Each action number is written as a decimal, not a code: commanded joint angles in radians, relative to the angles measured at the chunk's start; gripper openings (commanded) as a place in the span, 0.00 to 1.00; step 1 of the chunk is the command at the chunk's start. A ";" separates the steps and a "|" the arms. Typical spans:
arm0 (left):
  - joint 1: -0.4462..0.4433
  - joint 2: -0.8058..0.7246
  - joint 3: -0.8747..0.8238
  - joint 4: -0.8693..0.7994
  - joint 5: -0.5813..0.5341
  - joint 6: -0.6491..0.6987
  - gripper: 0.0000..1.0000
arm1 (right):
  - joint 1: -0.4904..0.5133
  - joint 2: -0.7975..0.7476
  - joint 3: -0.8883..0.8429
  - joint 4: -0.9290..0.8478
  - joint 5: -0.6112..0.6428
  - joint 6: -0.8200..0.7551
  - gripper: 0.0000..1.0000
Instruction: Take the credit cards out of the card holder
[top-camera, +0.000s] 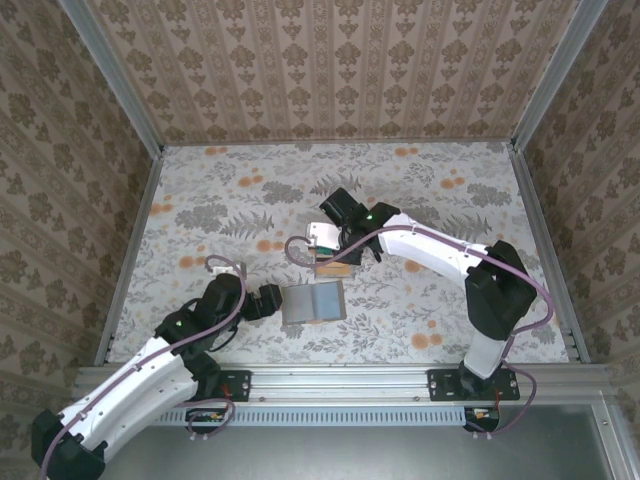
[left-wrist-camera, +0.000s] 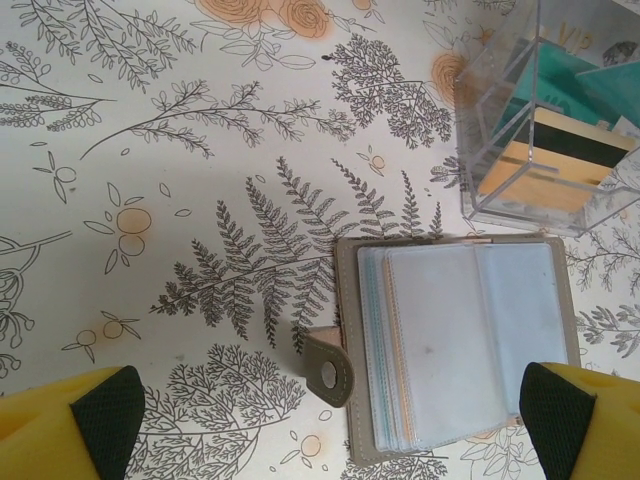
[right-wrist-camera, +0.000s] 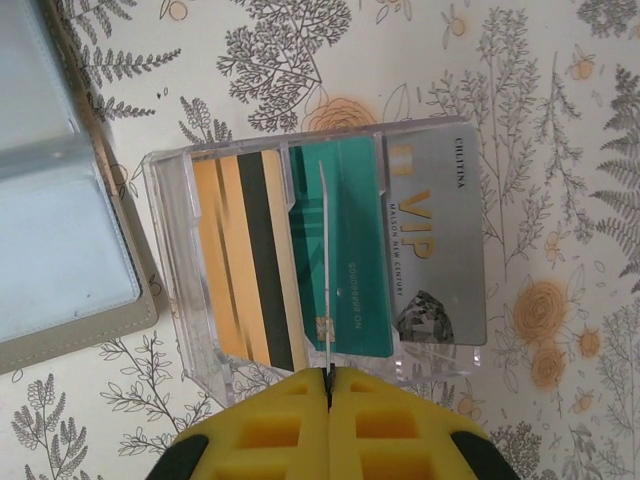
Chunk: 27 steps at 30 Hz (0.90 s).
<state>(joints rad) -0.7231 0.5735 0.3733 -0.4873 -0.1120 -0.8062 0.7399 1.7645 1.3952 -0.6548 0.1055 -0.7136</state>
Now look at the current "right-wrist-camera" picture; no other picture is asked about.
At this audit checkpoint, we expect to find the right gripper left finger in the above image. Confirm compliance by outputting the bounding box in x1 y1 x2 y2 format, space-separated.
169 368 331 480

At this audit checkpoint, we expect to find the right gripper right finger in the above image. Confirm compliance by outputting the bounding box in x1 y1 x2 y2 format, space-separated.
329 369 506 480

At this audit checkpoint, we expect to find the thin white-edged plastic card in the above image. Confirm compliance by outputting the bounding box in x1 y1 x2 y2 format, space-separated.
317 158 337 401

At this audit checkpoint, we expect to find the gold card with black stripe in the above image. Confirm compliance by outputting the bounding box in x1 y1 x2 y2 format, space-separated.
189 149 304 374

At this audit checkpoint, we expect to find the teal card with number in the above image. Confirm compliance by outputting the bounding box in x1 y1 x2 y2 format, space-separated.
287 137 401 359

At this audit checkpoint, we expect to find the silver VIP card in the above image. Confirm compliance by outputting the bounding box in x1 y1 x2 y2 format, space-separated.
382 124 489 347

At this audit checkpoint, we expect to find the clear acrylic card stand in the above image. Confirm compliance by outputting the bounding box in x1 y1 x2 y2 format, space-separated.
141 115 484 409

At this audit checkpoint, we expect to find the floral patterned table cover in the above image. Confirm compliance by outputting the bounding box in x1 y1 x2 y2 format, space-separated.
0 0 640 480

